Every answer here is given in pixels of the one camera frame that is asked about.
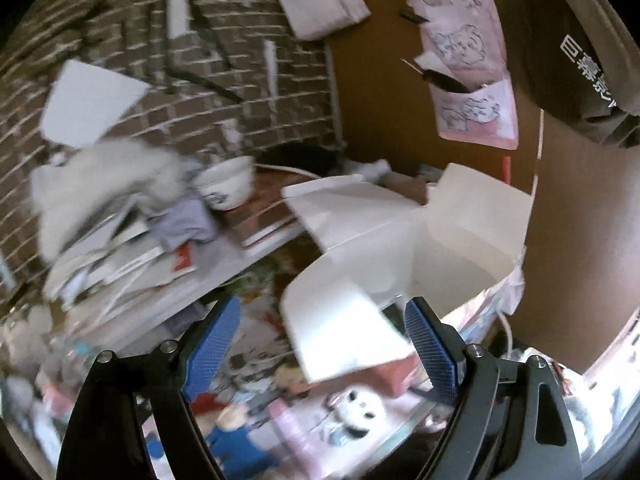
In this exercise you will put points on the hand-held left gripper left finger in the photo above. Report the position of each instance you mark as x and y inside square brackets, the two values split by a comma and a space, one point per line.
[212, 350]

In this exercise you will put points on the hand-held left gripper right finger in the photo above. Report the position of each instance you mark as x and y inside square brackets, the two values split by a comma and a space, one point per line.
[432, 355]

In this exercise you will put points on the white cardboard box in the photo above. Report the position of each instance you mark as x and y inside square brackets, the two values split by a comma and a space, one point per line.
[360, 220]

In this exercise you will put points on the white shelf board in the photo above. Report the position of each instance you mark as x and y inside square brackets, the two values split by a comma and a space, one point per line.
[210, 280]

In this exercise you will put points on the panda plush toy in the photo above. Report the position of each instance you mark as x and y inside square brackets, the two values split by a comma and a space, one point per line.
[357, 407]

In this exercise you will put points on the purple cloth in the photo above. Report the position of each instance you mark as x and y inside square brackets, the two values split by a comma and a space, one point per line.
[187, 222]

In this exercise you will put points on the pile of books and papers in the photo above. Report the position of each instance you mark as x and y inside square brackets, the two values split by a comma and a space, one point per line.
[100, 265]

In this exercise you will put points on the red-brown book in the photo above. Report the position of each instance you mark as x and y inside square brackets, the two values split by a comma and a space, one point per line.
[260, 215]

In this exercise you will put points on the white printed bowl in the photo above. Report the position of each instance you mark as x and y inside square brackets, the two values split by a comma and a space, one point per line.
[227, 180]

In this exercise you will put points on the white fluffy cloth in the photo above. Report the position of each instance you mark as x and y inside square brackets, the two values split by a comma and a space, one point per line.
[100, 185]

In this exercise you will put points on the black cloth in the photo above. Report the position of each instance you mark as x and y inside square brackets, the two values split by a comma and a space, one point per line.
[300, 156]

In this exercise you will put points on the white paper sheet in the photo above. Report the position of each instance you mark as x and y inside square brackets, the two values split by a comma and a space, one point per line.
[90, 105]

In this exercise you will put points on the dark brush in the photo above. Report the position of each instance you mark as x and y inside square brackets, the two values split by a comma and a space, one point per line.
[445, 80]

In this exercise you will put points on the dark cloth with white print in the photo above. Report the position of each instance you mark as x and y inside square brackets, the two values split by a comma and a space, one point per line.
[550, 35]

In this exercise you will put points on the white paper pack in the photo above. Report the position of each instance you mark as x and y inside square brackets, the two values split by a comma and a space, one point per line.
[320, 0]

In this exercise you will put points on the thin white wall strip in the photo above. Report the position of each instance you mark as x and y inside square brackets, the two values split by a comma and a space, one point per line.
[270, 70]

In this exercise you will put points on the pink wall pocket organiser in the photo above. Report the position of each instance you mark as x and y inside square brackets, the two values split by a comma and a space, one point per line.
[465, 45]

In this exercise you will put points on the wide white wall strip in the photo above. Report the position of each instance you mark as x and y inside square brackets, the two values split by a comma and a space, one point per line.
[179, 5]

